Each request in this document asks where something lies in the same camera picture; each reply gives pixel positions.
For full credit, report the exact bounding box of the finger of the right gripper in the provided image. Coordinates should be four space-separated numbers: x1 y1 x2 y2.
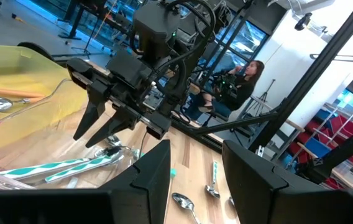
72 83 108 141
85 106 140 149

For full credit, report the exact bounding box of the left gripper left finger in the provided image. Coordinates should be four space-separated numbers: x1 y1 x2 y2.
0 139 172 224

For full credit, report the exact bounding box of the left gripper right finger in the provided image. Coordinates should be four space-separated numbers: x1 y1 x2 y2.
221 139 353 224

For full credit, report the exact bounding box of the teal handled metal spoon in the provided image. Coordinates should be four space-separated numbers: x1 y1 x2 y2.
105 134 178 179

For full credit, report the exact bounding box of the teal white striped spoon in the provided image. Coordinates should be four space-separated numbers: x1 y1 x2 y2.
172 192 203 224
43 151 126 184
0 148 116 182
205 160 221 200

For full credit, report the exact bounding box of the clear plastic bin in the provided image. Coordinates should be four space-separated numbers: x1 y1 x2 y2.
0 77 143 191

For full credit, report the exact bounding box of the yellow translucent plastic tray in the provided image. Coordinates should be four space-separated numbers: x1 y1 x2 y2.
0 43 89 151

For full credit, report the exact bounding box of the black teleoperation device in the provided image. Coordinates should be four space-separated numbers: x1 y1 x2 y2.
212 72 238 95

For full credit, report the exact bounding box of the person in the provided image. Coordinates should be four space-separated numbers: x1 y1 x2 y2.
191 60 266 123

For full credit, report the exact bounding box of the red storage bin shelf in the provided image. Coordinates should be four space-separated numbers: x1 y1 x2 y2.
283 105 353 190

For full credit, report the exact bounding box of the black ceiling spotlight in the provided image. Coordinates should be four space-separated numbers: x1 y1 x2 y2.
294 12 314 32

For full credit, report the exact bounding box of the black metal table frame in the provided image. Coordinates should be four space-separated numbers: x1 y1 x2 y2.
170 0 353 187

